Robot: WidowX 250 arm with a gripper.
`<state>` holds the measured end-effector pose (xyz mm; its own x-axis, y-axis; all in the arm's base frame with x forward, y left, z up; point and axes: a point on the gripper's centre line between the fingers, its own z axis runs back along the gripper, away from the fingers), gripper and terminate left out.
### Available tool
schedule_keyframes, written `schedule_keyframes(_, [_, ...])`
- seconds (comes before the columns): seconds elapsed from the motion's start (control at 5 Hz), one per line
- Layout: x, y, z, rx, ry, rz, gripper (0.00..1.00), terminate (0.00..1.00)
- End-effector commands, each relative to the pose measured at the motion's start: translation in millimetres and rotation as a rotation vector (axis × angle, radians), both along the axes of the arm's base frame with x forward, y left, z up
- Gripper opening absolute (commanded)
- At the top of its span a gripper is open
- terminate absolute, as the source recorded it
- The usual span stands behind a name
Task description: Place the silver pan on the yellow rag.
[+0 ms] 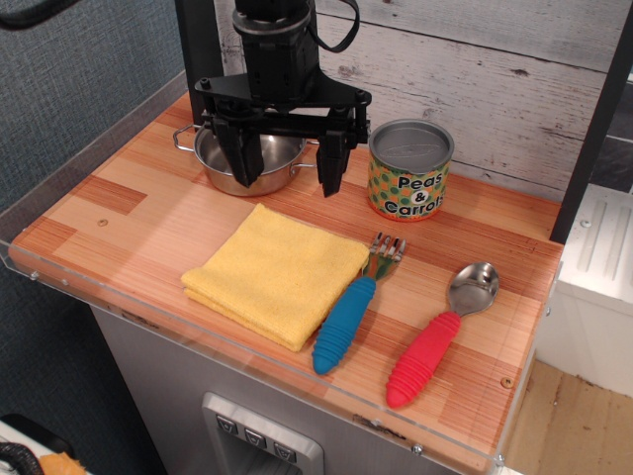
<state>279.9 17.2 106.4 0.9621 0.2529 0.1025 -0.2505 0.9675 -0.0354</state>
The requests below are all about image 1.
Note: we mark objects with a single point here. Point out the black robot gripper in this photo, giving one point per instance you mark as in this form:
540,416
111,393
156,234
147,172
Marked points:
284,92

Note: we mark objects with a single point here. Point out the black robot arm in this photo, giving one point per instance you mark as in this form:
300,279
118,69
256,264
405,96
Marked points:
283,92

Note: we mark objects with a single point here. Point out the yellow folded rag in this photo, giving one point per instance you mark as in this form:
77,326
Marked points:
276,276

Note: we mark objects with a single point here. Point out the peas and carrots can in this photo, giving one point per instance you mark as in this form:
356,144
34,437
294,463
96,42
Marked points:
408,169

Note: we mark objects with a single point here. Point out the grey toy fridge cabinet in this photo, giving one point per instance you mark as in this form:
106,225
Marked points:
205,417

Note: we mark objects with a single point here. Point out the clear acrylic table guard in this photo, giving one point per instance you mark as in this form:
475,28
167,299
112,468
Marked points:
117,225

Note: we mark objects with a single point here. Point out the orange plush object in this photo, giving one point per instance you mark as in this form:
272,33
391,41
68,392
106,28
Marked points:
61,464

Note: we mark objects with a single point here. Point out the blue handled fork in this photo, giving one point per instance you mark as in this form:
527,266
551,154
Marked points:
341,325

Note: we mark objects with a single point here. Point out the black vertical post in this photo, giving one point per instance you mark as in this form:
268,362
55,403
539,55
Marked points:
200,42

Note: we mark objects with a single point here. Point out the red handled spoon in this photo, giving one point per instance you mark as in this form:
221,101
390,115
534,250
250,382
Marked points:
472,290

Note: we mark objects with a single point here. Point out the black dark right post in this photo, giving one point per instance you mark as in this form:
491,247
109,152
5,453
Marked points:
604,111

